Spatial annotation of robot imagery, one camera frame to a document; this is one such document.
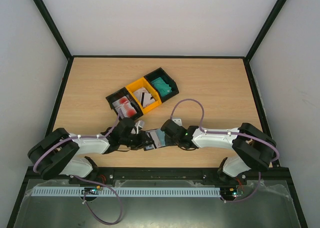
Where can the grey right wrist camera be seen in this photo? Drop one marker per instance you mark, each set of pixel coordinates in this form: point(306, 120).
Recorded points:
point(178, 121)

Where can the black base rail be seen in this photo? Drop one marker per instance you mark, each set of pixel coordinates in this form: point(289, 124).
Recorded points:
point(206, 176)

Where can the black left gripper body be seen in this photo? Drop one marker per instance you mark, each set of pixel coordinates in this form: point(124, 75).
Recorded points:
point(129, 140)

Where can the white slotted cable duct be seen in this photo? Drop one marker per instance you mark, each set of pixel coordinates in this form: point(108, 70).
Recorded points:
point(126, 192)

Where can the teal card stack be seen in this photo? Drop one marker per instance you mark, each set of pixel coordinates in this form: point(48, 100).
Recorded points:
point(161, 86)

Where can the black enclosure frame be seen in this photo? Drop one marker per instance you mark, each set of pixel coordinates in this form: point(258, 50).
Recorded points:
point(246, 59)

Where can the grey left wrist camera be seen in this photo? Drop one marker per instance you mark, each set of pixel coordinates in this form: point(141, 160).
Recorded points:
point(139, 125)

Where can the black card bin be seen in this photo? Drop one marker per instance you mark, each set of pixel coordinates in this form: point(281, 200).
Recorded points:
point(124, 92)
point(161, 73)

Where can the yellow card bin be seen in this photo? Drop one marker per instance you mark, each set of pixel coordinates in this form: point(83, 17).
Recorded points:
point(142, 82)

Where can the white orange card stack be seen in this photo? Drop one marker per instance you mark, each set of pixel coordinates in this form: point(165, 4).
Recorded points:
point(144, 97)

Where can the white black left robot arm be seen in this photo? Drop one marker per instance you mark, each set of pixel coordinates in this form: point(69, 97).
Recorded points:
point(63, 153)

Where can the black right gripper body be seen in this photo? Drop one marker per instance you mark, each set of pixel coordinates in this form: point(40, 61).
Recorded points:
point(169, 139)

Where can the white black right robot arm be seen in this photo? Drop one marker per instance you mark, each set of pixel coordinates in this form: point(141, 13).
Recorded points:
point(254, 149)

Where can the black card bin left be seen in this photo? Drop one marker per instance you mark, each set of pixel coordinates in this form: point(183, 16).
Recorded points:
point(124, 92)

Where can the white red card stack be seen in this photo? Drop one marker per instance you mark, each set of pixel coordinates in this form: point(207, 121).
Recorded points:
point(124, 107)

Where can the black leather card holder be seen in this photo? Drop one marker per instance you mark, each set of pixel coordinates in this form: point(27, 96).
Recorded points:
point(168, 140)

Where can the black card bin right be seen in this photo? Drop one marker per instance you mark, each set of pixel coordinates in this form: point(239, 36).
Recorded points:
point(161, 73)

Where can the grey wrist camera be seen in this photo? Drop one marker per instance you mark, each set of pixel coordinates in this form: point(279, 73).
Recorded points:
point(178, 121)
point(139, 125)

